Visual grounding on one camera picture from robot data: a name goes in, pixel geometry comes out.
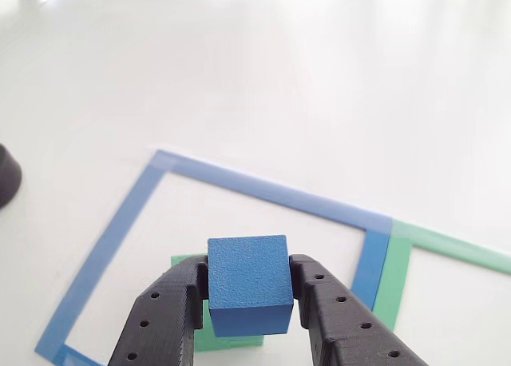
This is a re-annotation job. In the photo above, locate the green cube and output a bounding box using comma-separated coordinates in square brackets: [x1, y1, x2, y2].
[170, 254, 265, 352]

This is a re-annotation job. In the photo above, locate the small blue cube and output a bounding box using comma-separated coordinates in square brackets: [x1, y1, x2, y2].
[206, 233, 295, 338]

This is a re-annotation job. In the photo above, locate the green square frame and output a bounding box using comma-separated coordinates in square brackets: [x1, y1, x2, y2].
[370, 217, 511, 333]

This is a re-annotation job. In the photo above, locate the blue square frame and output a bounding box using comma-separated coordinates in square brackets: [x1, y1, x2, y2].
[34, 149, 394, 366]

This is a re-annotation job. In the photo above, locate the black camera tripod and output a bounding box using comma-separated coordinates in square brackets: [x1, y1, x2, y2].
[0, 143, 23, 211]

